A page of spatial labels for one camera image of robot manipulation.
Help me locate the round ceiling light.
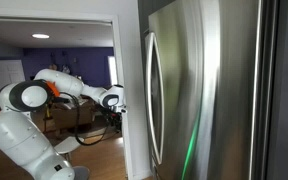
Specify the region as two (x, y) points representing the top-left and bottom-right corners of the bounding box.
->
(31, 32), (51, 40)

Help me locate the right fridge door handle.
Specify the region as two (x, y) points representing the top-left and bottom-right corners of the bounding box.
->
(144, 31), (166, 166)

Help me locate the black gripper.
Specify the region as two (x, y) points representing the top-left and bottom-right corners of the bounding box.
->
(104, 105), (124, 134)

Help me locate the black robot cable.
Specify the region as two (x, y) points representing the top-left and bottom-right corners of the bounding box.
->
(58, 91), (119, 147)

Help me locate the white panel room door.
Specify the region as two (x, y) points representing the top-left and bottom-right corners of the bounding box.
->
(0, 59), (27, 110)

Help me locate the orange clip on arm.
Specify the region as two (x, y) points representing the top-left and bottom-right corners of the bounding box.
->
(45, 79), (61, 99)

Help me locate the white doorway frame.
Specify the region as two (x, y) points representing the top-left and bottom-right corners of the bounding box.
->
(0, 13), (136, 180)

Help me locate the brown wooden furniture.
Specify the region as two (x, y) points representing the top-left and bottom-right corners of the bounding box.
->
(31, 99), (97, 135)

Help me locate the stainless fridge door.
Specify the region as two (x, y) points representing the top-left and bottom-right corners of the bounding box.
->
(146, 0), (262, 180)

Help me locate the bright window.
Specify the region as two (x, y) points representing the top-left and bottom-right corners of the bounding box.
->
(107, 55), (119, 86)

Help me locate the white chair seat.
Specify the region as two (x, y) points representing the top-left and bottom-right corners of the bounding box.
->
(53, 135), (86, 156)

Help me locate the grey round base plate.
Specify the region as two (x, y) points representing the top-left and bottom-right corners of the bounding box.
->
(71, 165), (91, 180)

